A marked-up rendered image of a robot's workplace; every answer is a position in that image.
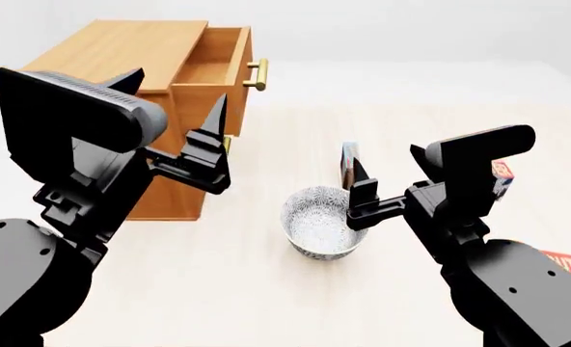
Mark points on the open wooden drawer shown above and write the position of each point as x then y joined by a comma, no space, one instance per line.
208,61

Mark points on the red blue food box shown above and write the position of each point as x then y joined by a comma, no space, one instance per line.
503,175

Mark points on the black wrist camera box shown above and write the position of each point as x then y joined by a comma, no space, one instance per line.
68,108
478,155

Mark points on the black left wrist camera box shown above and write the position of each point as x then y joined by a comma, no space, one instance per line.
68,108

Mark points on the light wooden cabinet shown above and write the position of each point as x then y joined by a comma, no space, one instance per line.
121,47

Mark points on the black white patterned bowl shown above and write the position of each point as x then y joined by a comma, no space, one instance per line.
314,224

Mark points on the blue brown pudding box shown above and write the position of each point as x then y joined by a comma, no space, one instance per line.
349,159

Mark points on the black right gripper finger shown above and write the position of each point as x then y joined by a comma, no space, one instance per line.
419,159
363,195

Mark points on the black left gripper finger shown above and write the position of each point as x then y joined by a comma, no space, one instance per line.
131,81
213,144

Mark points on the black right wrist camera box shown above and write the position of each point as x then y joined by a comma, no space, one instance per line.
478,155

